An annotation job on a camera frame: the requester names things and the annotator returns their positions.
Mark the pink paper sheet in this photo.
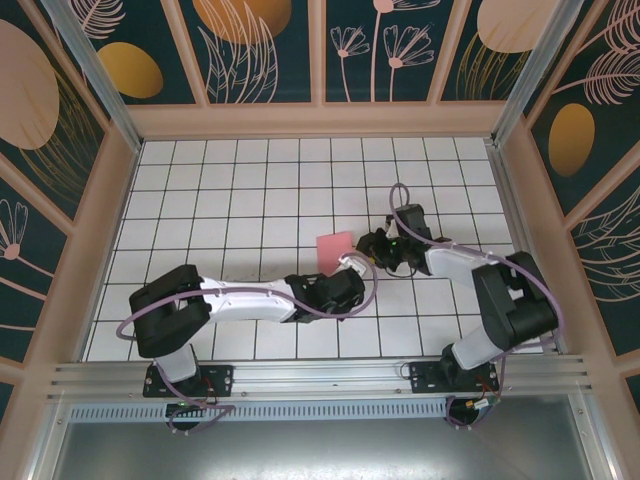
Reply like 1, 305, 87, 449
316, 230, 354, 275

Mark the long aluminium mounting rail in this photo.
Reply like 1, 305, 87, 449
47, 353, 592, 401

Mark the aluminium side rail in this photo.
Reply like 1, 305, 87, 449
487, 142, 570, 357

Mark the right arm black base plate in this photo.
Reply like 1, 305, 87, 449
408, 360, 500, 396

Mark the perforated grey cable tray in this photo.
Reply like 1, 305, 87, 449
69, 399, 450, 422

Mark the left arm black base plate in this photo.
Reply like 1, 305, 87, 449
143, 362, 235, 399

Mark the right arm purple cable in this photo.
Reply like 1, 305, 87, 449
389, 182, 562, 432

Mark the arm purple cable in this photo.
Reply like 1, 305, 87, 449
389, 182, 562, 432
116, 251, 377, 436

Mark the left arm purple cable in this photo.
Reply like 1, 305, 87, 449
116, 251, 377, 436

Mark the aluminium frame post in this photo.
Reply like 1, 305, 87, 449
42, 0, 145, 151
489, 0, 599, 147

